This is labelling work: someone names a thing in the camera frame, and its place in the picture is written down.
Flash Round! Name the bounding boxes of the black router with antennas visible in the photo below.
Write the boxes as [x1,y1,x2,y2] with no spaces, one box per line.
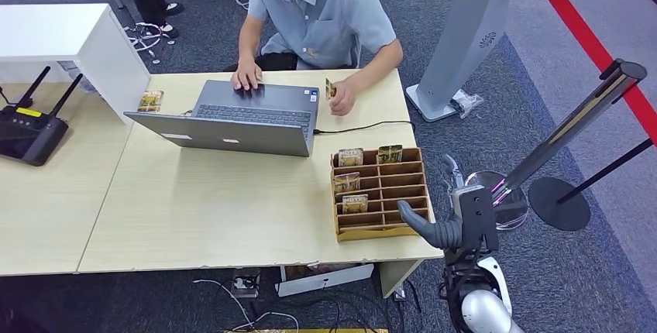
[0,66,84,167]

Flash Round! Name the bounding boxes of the white cabinet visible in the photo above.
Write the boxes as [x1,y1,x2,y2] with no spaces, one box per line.
[0,3,151,125]

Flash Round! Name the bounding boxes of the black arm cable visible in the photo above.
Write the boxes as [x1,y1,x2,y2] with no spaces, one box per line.
[441,248,486,333]

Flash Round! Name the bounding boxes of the clear plastic bag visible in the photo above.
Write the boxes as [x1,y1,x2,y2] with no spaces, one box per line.
[450,89,484,119]

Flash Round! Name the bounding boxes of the grey kiosk stand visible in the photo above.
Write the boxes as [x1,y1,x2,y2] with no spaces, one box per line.
[405,0,530,123]

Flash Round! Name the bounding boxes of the person's right hand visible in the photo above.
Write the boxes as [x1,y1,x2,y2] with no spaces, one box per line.
[231,58,263,91]

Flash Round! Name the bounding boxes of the seated person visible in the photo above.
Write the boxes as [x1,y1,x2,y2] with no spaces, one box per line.
[231,0,404,117]

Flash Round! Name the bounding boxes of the person's left hand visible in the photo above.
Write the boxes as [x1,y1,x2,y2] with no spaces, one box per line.
[328,77,358,117]

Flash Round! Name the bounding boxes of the stanchion with chrome base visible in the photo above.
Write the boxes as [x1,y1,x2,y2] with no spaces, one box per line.
[463,58,648,232]

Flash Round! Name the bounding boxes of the black laptop cable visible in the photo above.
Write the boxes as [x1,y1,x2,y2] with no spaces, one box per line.
[313,120,416,137]

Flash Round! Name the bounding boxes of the wooden card rack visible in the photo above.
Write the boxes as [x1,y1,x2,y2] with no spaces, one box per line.
[329,146,431,243]

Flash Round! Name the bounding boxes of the thin white cable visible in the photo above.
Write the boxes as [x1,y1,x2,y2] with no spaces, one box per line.
[192,279,301,333]

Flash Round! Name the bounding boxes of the black floor cables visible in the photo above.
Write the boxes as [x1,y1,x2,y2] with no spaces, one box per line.
[246,289,425,333]

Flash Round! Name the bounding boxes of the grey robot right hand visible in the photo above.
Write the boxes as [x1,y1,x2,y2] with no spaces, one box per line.
[396,153,466,251]

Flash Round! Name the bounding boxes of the red barrier strip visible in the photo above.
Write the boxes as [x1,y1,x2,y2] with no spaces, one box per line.
[524,0,657,144]

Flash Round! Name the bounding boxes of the white flat box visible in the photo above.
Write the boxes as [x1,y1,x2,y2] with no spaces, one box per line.
[275,263,375,298]

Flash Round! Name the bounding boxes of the stanchion with black base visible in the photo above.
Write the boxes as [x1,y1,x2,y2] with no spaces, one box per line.
[528,138,655,232]

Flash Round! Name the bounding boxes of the wooden table leg panel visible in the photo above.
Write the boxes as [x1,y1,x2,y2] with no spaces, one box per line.
[378,259,423,300]

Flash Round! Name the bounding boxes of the grey laptop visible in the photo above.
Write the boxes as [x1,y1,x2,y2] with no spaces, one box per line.
[123,79,321,159]

